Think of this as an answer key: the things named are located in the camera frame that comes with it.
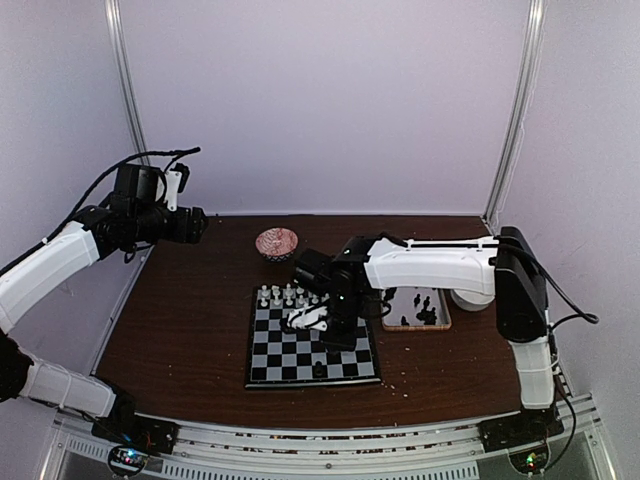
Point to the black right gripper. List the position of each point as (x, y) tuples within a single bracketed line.
[(346, 342)]

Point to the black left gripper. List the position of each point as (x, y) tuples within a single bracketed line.
[(188, 229)]

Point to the black and white chessboard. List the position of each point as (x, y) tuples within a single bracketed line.
[(279, 360)]

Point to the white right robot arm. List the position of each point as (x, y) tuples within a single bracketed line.
[(477, 272)]

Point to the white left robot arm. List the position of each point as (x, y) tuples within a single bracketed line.
[(69, 250)]

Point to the wooden rimmed metal tray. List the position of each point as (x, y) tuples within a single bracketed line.
[(415, 309)]

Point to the red patterned bowl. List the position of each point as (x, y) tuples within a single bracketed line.
[(277, 244)]

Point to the white ceramic bowl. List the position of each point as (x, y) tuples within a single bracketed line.
[(470, 301)]

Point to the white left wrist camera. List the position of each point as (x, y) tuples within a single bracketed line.
[(174, 184)]

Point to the left aluminium corner post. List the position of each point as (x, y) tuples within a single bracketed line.
[(118, 44)]

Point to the aluminium corner post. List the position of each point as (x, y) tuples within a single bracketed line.
[(515, 131), (118, 44)]

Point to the aluminium front rail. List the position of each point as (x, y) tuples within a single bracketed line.
[(445, 450)]

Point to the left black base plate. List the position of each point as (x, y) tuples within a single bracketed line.
[(133, 448)]

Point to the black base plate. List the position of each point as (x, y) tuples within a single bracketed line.
[(133, 448), (524, 439)]

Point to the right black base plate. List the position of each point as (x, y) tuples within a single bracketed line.
[(524, 439)]

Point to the right aluminium corner post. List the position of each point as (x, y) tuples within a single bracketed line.
[(515, 131)]

